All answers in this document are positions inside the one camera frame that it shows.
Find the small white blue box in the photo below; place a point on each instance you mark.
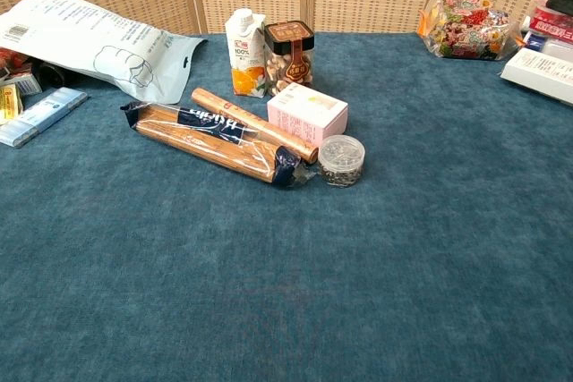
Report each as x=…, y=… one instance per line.
x=24, y=82

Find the yellow small box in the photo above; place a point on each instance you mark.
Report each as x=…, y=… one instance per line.
x=9, y=104

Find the light blue flat pack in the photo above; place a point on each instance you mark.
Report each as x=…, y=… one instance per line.
x=40, y=116

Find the large white plastic bag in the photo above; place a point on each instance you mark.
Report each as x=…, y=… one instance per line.
x=89, y=42

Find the orange juice carton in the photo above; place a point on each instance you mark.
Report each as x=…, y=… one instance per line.
x=244, y=55

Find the white blue tube box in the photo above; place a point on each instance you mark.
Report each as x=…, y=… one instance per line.
x=548, y=44

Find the clear round pin container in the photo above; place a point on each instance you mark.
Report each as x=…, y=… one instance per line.
x=341, y=159

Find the blue table cloth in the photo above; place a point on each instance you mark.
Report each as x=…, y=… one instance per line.
x=286, y=265

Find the floral candy bag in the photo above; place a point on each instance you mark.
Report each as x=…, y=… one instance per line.
x=467, y=28

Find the white long box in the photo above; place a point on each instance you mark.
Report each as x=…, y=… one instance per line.
x=537, y=71

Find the pink cardboard box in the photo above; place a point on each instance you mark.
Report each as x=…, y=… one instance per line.
x=309, y=116

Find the red snack packet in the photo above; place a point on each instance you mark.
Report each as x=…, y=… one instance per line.
x=12, y=60

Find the black round object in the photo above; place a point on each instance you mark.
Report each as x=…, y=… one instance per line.
x=56, y=74

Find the copper foil roll tube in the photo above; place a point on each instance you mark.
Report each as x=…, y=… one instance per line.
x=255, y=124

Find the nut jar with brown lid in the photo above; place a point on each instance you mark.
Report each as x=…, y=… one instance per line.
x=289, y=57

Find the red printed box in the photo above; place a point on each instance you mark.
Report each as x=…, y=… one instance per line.
x=553, y=24

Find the long orange blue package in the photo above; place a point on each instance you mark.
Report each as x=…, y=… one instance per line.
x=210, y=140

